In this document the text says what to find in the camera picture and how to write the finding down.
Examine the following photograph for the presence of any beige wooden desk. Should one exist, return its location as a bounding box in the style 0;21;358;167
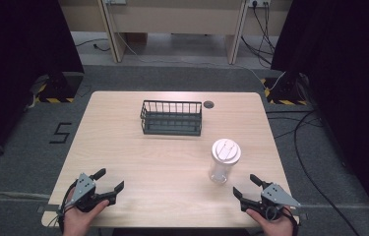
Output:
57;0;294;65

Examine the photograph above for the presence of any person's right hand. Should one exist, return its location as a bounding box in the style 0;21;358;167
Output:
245;206;299;236

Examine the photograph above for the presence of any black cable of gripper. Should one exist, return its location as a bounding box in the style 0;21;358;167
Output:
282;206;300;236
56;179;79;234

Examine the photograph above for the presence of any black wire basket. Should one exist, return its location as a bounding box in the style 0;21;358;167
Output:
140;99;204;137

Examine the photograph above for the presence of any clear cup with white lid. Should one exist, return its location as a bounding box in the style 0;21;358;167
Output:
208;138;242;185

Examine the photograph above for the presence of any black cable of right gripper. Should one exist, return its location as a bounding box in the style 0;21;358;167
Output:
282;206;300;236

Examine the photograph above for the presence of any bundle of black plug cables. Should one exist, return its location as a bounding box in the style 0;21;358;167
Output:
240;0;277;69

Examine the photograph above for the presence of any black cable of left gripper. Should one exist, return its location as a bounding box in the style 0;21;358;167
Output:
56;179;79;234

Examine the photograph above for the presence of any long black floor cable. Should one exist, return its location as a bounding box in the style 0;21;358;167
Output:
266;109;361;236

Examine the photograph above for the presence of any white wall socket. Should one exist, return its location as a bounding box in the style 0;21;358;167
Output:
248;0;272;9

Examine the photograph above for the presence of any dark curtain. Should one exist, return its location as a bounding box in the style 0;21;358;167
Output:
270;0;369;230
0;0;86;166

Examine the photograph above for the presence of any short black floor cable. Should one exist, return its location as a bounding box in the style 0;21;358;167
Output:
74;37;112;53

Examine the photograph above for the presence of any person's left hand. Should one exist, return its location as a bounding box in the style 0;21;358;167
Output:
62;188;110;236

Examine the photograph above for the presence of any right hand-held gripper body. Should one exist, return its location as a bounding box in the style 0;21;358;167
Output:
240;182;302;221

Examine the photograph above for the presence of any black stand base striped tape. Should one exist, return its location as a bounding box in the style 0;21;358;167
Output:
263;72;310;106
34;72;86;104

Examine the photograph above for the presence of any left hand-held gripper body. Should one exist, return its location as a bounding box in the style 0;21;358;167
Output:
70;172;111;213

